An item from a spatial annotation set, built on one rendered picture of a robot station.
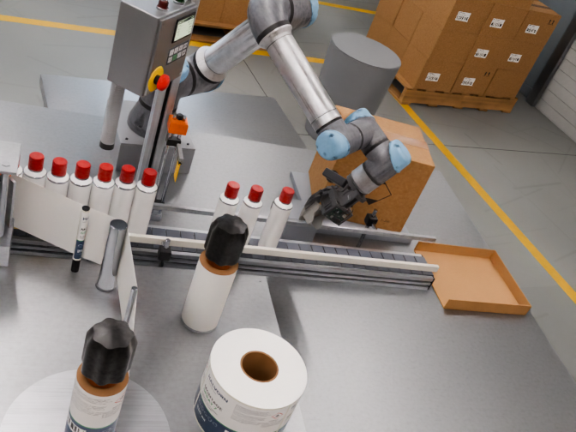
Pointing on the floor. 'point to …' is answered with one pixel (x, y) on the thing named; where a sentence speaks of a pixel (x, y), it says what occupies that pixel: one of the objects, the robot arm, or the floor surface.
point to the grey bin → (357, 73)
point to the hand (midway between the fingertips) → (302, 219)
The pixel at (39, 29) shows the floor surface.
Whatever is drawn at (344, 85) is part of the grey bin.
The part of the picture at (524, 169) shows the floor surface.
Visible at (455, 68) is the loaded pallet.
